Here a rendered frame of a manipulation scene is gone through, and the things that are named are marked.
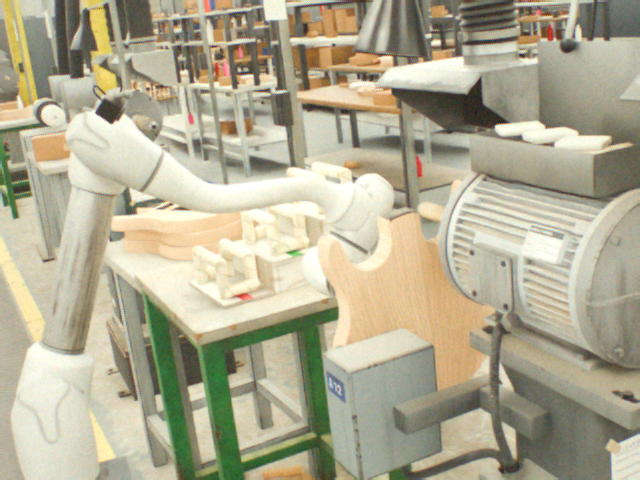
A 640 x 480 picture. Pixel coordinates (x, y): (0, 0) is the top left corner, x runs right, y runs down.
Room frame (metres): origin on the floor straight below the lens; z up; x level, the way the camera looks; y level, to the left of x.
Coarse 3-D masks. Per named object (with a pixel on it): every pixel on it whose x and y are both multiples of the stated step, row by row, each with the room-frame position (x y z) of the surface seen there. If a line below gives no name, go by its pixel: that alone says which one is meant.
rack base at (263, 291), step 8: (240, 272) 2.30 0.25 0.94; (192, 280) 2.28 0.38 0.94; (208, 280) 2.27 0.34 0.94; (232, 280) 2.24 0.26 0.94; (240, 280) 2.23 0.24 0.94; (200, 288) 2.20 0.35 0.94; (208, 288) 2.20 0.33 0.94; (216, 288) 2.19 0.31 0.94; (264, 288) 2.14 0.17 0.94; (208, 296) 2.14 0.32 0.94; (216, 296) 2.12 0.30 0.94; (232, 296) 2.10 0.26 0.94; (256, 296) 2.09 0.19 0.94; (264, 296) 2.10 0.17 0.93; (216, 304) 2.09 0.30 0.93; (224, 304) 2.05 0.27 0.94; (232, 304) 2.06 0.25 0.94; (240, 304) 2.07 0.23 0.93
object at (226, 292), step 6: (240, 282) 2.11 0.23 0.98; (246, 282) 2.11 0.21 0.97; (252, 282) 2.11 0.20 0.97; (258, 282) 2.12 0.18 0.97; (228, 288) 2.08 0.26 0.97; (234, 288) 2.09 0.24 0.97; (240, 288) 2.09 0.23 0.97; (246, 288) 2.10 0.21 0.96; (252, 288) 2.11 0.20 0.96; (222, 294) 2.08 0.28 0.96; (228, 294) 2.08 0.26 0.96; (234, 294) 2.09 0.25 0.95
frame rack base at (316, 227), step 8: (304, 208) 2.33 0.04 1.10; (312, 208) 2.32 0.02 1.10; (280, 216) 2.41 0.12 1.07; (304, 216) 2.27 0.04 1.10; (312, 216) 2.23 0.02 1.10; (320, 216) 2.22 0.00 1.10; (280, 224) 2.42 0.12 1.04; (288, 224) 2.37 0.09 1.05; (312, 224) 2.23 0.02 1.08; (320, 224) 2.19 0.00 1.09; (328, 224) 2.20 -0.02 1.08; (288, 232) 2.37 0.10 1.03; (312, 232) 2.23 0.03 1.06; (320, 232) 2.19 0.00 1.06; (312, 240) 2.24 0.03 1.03; (368, 256) 2.25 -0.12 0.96
